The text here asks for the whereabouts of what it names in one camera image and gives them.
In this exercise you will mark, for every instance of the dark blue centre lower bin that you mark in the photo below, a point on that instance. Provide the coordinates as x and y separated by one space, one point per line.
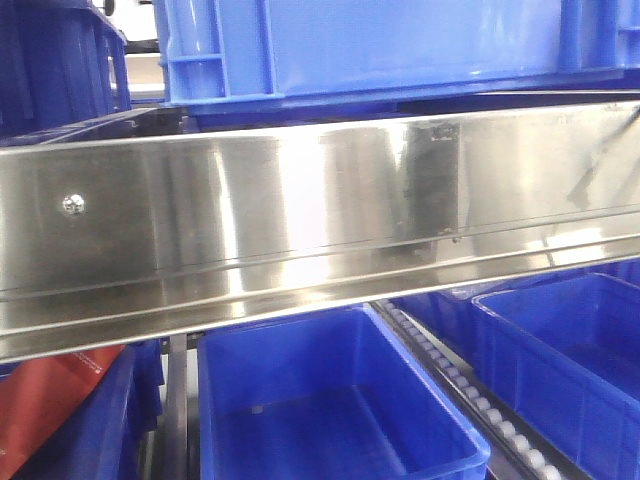
332 394

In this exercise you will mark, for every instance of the dark blue bin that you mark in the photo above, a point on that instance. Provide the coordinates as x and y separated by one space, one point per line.
102 438
565 357
62 62
332 394

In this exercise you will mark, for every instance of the light blue upper crate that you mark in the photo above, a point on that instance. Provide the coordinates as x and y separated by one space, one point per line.
251 56

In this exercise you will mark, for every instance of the dark blue right lower bin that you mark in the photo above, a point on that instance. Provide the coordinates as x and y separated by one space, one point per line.
565 357

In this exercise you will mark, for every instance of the dark blue left lower bin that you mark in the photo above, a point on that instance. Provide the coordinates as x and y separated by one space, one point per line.
102 438

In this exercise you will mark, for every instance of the white roller track strip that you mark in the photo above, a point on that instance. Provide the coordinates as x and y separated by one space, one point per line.
517 450

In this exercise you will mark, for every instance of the dark blue upper left bin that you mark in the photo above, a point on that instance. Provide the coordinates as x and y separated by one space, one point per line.
62 62

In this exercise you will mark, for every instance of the red printed package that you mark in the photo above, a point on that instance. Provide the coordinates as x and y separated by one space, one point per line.
41 394

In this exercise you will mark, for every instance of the stainless steel shelf rail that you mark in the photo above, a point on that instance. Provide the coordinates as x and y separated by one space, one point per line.
185 231

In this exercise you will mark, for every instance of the left chrome rail bolt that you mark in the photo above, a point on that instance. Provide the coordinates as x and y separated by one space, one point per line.
73 204

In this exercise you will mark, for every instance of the steel divider rail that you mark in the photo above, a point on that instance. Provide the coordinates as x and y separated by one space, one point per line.
176 463

